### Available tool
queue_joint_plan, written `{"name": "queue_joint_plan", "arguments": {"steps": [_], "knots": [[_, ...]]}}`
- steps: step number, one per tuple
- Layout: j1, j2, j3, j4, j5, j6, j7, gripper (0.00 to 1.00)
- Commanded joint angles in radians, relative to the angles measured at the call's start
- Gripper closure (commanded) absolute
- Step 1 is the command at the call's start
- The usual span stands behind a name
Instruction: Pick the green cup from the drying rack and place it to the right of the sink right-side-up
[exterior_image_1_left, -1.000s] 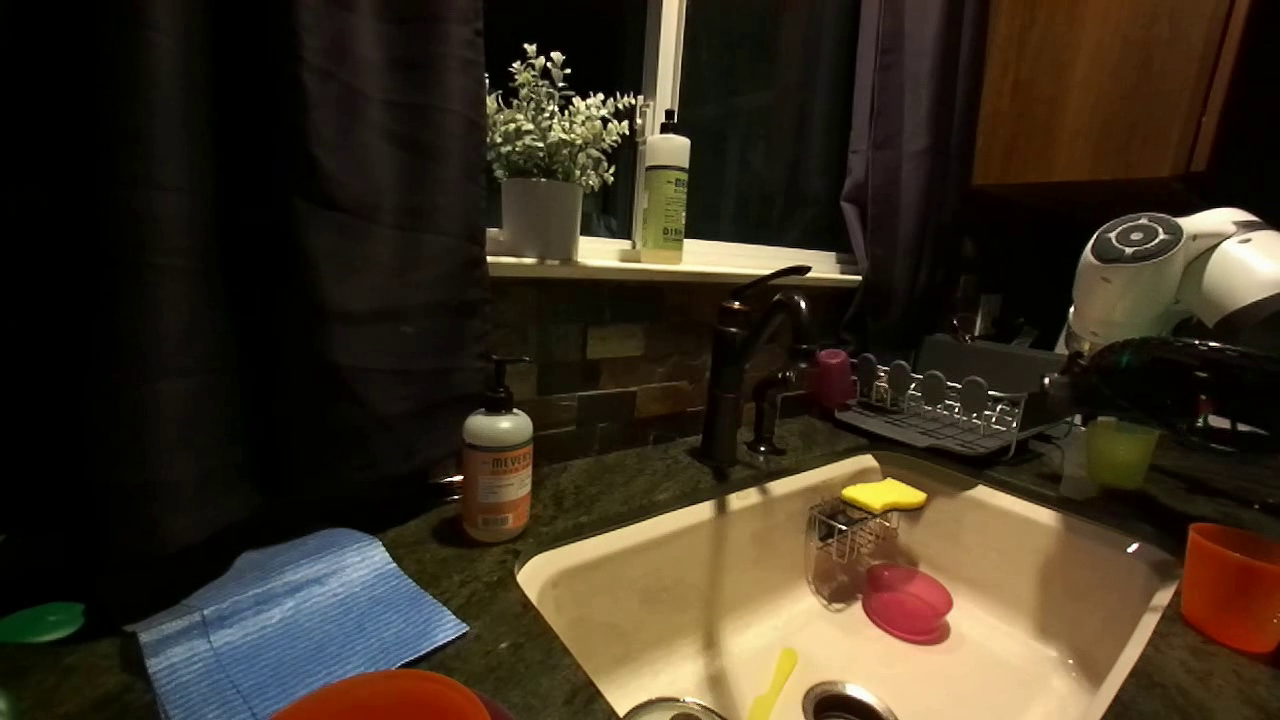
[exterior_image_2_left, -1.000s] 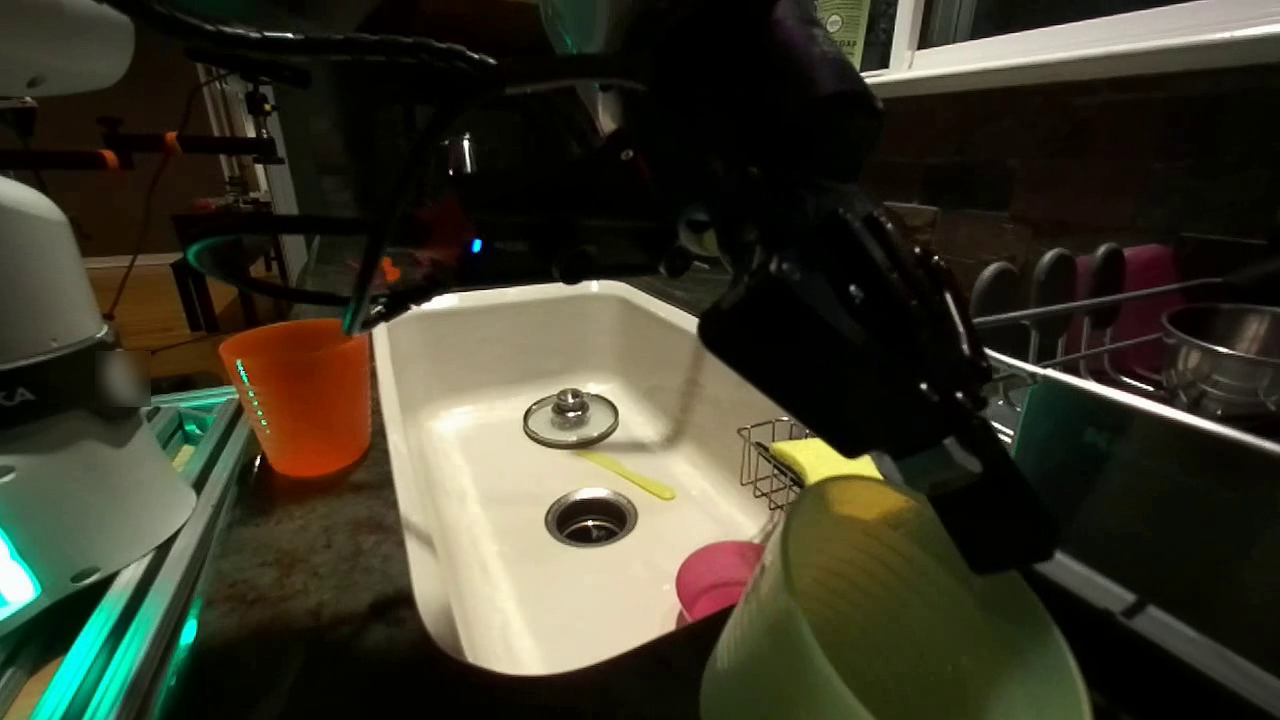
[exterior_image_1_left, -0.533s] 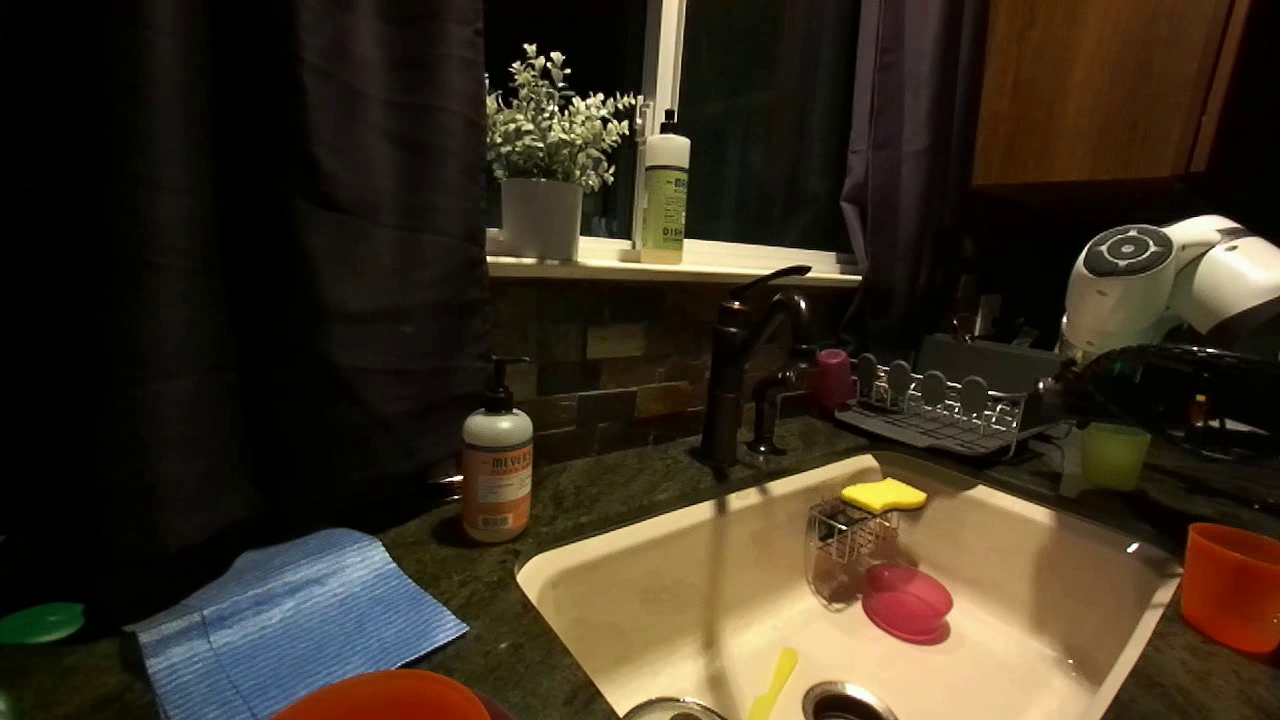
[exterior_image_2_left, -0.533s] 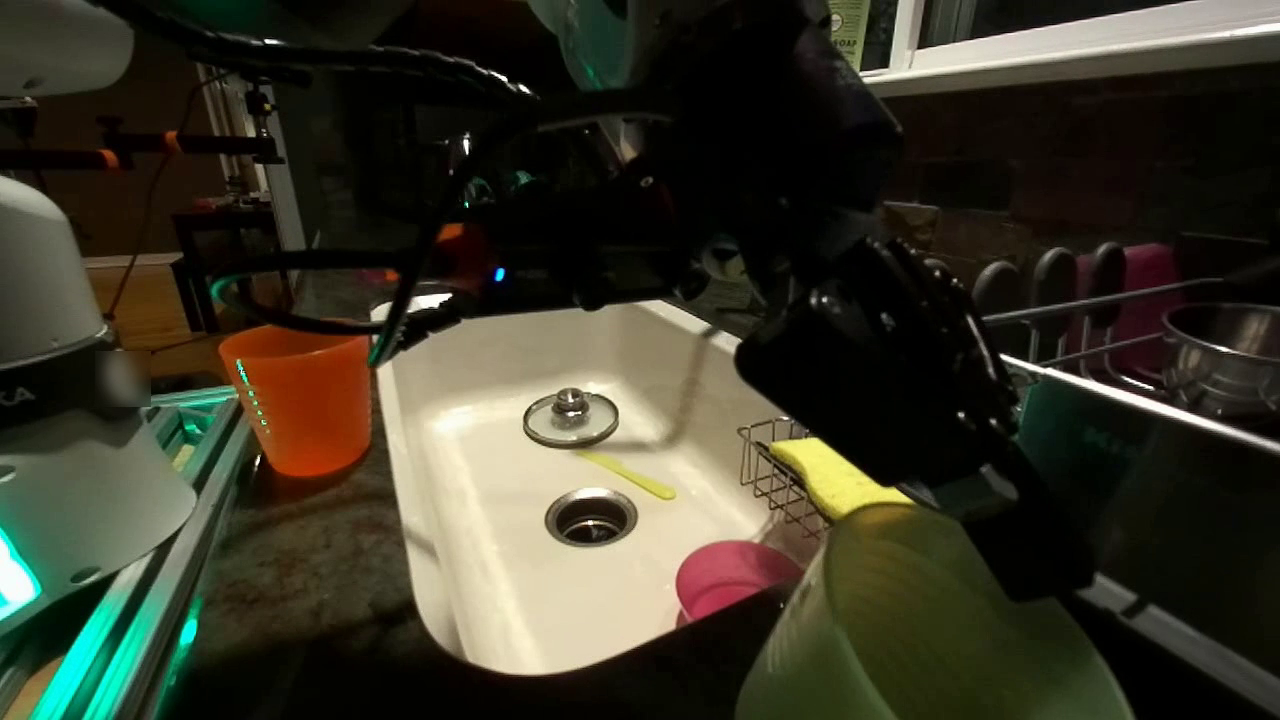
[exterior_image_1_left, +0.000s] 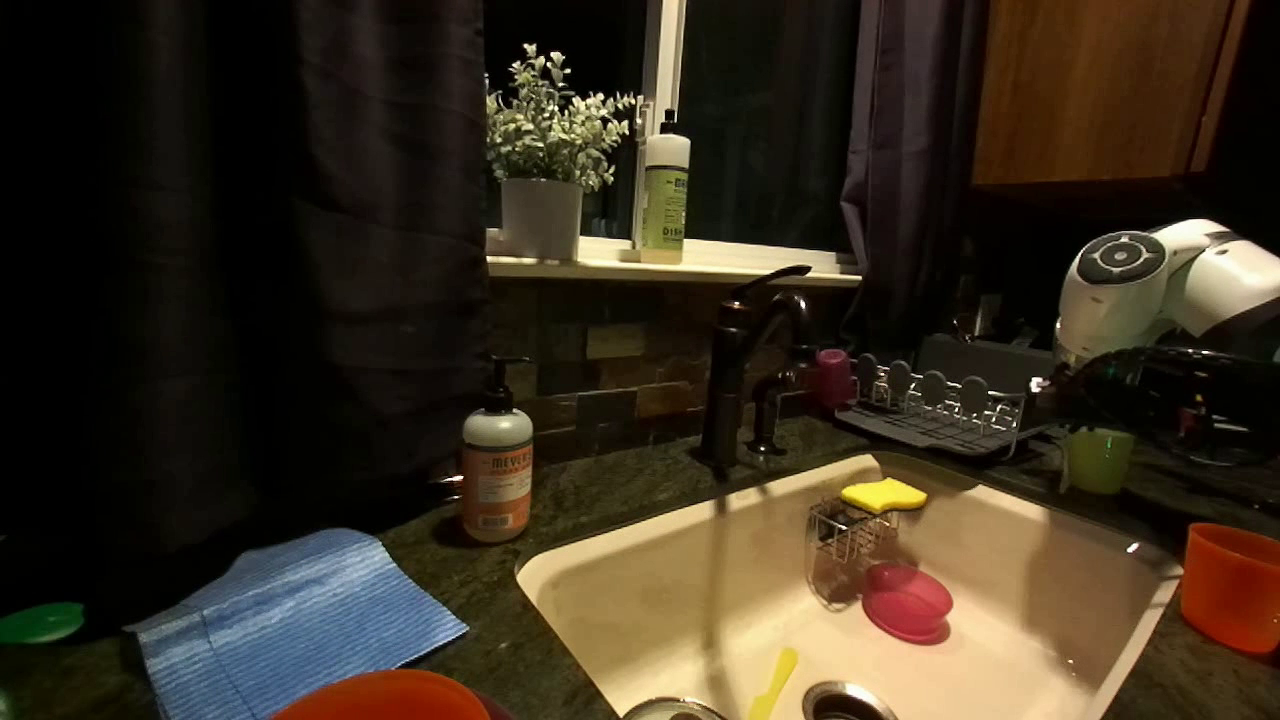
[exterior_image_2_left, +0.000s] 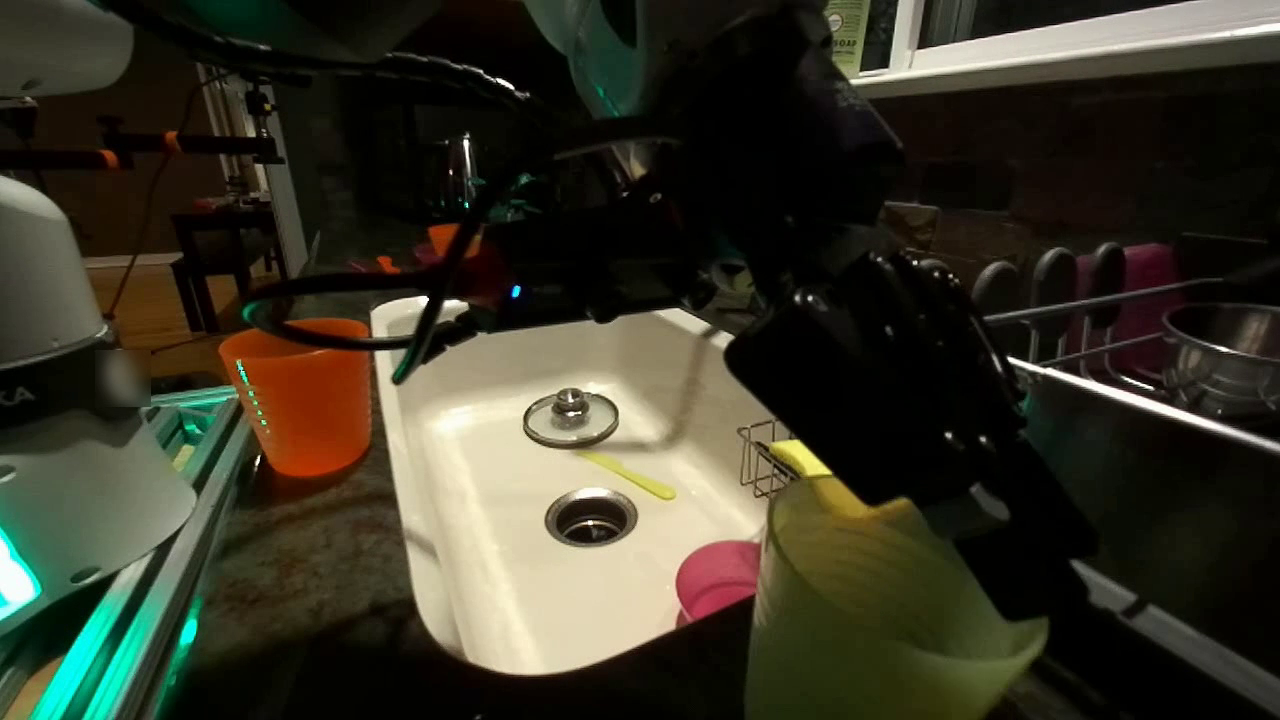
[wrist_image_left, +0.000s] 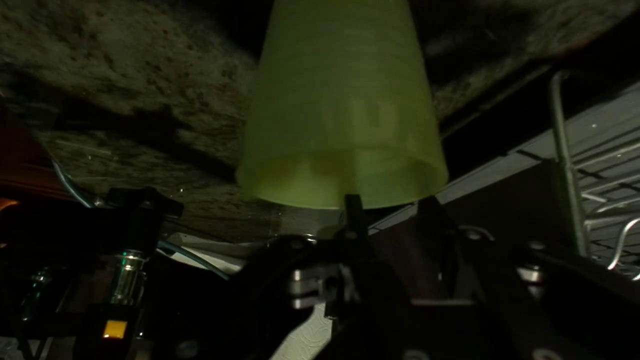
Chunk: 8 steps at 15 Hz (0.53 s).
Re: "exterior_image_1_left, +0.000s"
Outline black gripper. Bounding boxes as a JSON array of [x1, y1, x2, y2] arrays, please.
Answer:
[[1033, 338, 1280, 440]]

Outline green plastic cup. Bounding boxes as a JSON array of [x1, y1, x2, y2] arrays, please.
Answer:
[[1059, 425, 1140, 501]]

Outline grey dish drying rack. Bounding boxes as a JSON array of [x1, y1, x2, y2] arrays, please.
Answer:
[[831, 333, 1072, 465]]

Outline orange plastic cup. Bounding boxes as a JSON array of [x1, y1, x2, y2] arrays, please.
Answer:
[[1176, 521, 1280, 660]]

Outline pink plastic cup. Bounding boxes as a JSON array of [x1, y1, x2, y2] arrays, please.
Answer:
[[813, 342, 861, 411]]

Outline metal sink drain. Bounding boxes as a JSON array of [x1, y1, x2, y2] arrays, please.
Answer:
[[800, 676, 896, 720]]

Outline white kitchen sink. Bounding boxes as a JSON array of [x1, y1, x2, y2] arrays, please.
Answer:
[[511, 447, 1187, 720]]

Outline yellow sponge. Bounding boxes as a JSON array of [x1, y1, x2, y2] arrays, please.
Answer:
[[834, 476, 933, 521]]

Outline pink silicone scrubber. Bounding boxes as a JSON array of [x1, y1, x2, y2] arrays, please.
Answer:
[[861, 558, 955, 649]]

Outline purple window curtain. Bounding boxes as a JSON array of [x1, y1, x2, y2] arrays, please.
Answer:
[[834, 0, 990, 342]]

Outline dark bronze faucet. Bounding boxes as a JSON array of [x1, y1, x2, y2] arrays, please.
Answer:
[[694, 260, 816, 473]]

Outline white window sill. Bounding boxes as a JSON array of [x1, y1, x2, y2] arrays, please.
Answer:
[[482, 226, 865, 291]]

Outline yellow plastic utensil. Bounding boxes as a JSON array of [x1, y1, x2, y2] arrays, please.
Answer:
[[741, 644, 805, 720]]

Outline green dish soap bottle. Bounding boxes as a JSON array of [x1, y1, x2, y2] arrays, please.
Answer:
[[626, 106, 694, 269]]

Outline potted plant white pot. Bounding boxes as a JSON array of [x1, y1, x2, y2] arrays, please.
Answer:
[[479, 41, 642, 265]]

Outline orange label soap dispenser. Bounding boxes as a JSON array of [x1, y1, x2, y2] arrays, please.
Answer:
[[457, 355, 539, 549]]

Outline orange plastic bowl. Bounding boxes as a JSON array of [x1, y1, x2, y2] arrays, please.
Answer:
[[273, 667, 495, 720]]

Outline blue dish cloth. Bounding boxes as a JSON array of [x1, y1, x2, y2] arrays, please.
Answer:
[[128, 522, 472, 720]]

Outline dark window curtain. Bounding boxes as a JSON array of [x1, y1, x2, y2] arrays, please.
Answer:
[[0, 0, 493, 602]]

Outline green plastic lid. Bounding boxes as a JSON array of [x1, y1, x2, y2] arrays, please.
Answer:
[[0, 596, 87, 651]]

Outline wooden wall cabinet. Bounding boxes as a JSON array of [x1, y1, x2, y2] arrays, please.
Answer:
[[968, 0, 1257, 190]]

